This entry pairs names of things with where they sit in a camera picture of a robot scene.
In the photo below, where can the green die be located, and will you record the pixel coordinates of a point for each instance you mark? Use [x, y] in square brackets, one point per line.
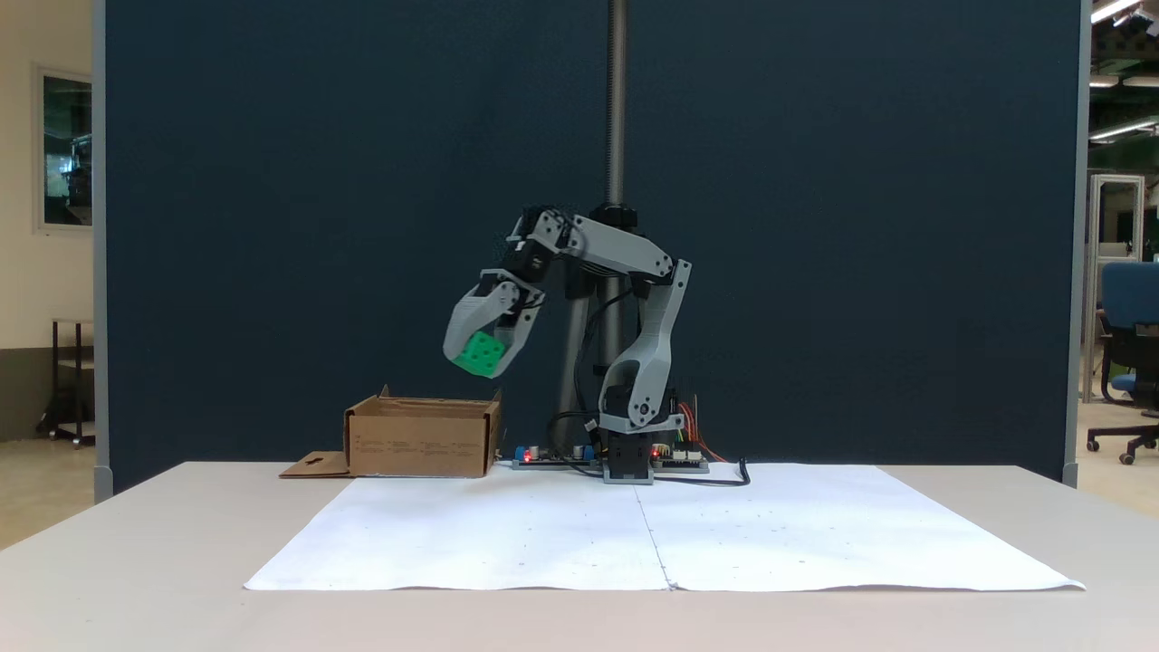
[480, 355]

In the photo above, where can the white ceiling tube light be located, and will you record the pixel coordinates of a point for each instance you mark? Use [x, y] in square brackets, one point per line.
[1123, 81]
[1123, 129]
[1112, 9]

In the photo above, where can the aluminium frame rack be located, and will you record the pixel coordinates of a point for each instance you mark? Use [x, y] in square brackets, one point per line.
[1118, 179]

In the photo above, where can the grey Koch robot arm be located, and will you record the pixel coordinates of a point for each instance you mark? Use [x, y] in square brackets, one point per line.
[647, 344]

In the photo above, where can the brown cardboard box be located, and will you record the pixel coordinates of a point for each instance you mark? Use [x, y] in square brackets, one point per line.
[416, 448]

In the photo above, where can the circuit board with white connectors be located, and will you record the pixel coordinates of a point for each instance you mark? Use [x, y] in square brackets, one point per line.
[681, 462]

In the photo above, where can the black stand with metal column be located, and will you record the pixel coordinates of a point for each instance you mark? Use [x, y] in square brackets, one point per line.
[616, 91]

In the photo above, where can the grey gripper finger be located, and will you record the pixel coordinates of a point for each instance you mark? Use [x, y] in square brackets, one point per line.
[525, 335]
[471, 317]

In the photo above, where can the black wheeled cart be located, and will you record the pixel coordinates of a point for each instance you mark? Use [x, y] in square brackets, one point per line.
[55, 362]

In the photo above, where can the dark blue partition panel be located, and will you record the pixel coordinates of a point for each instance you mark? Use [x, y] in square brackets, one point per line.
[272, 181]

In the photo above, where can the framed wall window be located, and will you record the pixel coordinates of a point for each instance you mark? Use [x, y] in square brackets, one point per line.
[68, 136]

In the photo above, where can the circuit board with blue capacitors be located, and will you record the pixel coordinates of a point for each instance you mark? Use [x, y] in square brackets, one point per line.
[552, 460]

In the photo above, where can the blue office chair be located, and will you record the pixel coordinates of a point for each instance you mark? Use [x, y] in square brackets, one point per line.
[1132, 299]

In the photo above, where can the white paper sheet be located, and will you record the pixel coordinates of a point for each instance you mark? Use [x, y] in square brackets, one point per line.
[498, 543]

